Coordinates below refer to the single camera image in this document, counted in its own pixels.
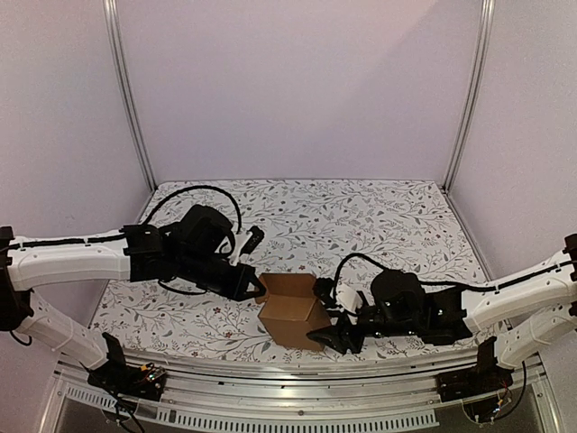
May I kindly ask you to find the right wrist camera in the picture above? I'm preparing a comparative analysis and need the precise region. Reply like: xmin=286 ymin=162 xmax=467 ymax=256
xmin=313 ymin=277 xmax=367 ymax=315

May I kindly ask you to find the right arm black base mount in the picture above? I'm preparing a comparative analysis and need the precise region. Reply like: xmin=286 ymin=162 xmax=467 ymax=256
xmin=435 ymin=336 xmax=513 ymax=402

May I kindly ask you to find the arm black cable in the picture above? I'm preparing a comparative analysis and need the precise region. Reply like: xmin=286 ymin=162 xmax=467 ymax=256
xmin=143 ymin=184 xmax=243 ymax=235
xmin=332 ymin=253 xmax=497 ymax=292

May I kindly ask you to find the right aluminium frame post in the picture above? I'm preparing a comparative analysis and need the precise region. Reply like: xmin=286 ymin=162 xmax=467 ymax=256
xmin=442 ymin=0 xmax=496 ymax=196

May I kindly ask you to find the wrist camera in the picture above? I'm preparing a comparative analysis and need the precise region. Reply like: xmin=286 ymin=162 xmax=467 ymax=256
xmin=313 ymin=277 xmax=367 ymax=315
xmin=228 ymin=226 xmax=265 ymax=266

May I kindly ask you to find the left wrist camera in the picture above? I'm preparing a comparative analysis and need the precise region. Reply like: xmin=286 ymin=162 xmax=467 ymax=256
xmin=228 ymin=226 xmax=265 ymax=266

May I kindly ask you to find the floral patterned table mat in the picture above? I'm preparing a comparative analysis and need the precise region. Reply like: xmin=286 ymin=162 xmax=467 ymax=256
xmin=91 ymin=180 xmax=485 ymax=364

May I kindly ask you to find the front aluminium rail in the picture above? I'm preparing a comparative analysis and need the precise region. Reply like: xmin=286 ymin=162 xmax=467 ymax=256
xmin=36 ymin=349 xmax=569 ymax=432

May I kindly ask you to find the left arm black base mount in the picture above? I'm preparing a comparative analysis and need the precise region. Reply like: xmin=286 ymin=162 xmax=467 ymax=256
xmin=87 ymin=333 xmax=168 ymax=401

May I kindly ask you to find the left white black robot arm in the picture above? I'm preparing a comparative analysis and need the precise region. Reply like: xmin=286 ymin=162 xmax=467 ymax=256
xmin=1 ymin=205 xmax=266 ymax=392

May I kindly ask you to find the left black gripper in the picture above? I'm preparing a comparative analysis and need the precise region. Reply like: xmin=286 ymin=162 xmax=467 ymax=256
xmin=176 ymin=251 xmax=267 ymax=304

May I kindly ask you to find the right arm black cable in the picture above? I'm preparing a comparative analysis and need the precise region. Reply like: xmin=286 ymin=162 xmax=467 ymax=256
xmin=332 ymin=253 xmax=497 ymax=292

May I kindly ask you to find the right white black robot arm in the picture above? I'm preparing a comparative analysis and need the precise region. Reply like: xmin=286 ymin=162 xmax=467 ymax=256
xmin=307 ymin=235 xmax=576 ymax=393

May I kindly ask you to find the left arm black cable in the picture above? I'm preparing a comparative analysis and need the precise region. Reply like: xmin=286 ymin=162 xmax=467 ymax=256
xmin=143 ymin=184 xmax=243 ymax=235

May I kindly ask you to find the left aluminium frame post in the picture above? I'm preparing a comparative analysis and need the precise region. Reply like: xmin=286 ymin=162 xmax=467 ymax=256
xmin=103 ymin=0 xmax=157 ymax=192

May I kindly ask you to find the aluminium frame post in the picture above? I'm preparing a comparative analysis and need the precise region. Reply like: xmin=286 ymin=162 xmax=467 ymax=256
xmin=103 ymin=0 xmax=157 ymax=192
xmin=442 ymin=0 xmax=496 ymax=196

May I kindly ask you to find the brown cardboard box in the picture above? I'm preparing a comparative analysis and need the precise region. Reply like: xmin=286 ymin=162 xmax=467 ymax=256
xmin=257 ymin=273 xmax=331 ymax=352

